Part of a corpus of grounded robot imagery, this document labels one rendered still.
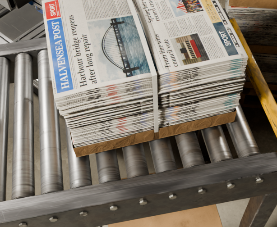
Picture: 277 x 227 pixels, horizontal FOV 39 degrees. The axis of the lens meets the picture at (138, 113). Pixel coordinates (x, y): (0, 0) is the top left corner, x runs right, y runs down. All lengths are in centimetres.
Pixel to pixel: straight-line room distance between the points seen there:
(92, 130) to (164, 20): 27
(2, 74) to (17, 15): 118
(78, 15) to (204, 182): 45
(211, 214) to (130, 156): 86
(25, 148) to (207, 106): 43
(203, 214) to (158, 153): 83
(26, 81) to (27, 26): 113
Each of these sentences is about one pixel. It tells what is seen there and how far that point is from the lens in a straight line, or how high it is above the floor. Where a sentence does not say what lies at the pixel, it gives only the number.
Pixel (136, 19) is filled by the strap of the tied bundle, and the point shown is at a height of 104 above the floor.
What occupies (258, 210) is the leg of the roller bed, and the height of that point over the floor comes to 58.
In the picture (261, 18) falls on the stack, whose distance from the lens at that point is 160.
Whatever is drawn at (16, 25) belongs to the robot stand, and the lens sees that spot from 222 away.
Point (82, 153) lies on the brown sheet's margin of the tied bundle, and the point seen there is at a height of 82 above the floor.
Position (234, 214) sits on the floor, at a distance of 171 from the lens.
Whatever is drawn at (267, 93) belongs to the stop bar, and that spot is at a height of 82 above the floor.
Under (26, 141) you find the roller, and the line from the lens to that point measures 96.
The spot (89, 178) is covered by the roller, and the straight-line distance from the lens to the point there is 88.
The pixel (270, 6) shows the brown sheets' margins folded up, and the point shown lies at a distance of 156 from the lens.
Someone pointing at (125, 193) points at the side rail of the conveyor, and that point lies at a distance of 84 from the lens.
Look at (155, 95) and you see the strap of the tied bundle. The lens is 76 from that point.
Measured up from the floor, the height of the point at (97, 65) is 103.
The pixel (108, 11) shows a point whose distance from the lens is 86.
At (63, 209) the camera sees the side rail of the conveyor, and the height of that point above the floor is 80.
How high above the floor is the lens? 156
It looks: 54 degrees down
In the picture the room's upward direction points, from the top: 6 degrees counter-clockwise
